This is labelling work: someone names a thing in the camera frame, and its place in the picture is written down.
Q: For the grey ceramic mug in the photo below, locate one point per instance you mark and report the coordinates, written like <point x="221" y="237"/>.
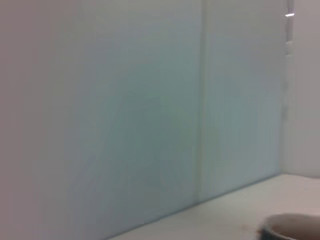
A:
<point x="295" y="226"/>

